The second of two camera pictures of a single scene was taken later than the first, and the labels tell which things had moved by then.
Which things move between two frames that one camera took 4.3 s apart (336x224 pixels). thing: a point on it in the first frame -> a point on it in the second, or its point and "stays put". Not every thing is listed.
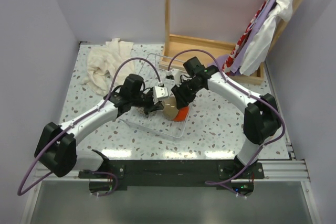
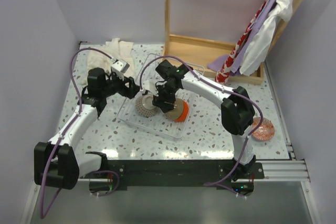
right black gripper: x=182 y=99 -> x=159 y=100
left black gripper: x=153 y=105 -> x=132 y=87
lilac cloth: x=237 y=64 stays put
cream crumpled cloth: x=102 y=61 stays put
